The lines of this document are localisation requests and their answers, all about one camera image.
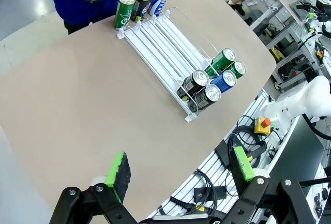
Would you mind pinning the yellow emergency stop button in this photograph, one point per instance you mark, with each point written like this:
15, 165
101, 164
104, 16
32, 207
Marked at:
261, 128

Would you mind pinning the aluminium profile base frame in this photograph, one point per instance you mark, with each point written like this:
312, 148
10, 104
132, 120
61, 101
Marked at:
214, 167

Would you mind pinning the person in blue sweater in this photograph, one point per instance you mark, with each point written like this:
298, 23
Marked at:
77, 12

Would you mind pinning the black monitor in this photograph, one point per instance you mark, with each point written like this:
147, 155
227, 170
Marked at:
297, 154

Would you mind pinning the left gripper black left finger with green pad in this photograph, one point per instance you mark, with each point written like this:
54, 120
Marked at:
120, 180

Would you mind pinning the tall black cola can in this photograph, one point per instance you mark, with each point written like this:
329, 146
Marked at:
142, 5

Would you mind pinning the black flat bracket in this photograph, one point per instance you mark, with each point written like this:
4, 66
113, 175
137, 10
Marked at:
207, 193

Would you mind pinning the clear acrylic can dispenser rack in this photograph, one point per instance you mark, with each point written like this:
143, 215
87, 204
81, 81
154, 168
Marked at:
160, 43

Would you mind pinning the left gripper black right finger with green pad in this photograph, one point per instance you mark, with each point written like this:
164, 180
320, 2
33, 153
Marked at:
239, 172

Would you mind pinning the brown-top workbench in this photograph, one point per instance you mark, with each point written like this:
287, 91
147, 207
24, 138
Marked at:
287, 1

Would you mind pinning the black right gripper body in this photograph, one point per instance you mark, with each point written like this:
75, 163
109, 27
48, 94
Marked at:
307, 6

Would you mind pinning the short green can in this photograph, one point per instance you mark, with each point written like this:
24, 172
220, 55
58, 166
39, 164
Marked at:
222, 59
238, 68

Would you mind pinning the short blue can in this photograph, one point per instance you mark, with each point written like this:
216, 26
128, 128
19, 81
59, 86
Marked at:
225, 81

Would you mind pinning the yellow tool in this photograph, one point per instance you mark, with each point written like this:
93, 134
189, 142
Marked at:
276, 54

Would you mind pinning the short black can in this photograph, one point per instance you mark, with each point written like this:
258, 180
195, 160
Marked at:
207, 97
196, 80

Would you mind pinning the tall blue sports-drink can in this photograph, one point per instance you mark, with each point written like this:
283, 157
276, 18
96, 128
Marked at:
159, 1

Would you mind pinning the tall green soda can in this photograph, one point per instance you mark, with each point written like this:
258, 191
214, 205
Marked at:
124, 14

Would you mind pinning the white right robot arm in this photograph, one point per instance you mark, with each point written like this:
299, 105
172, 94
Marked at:
310, 97

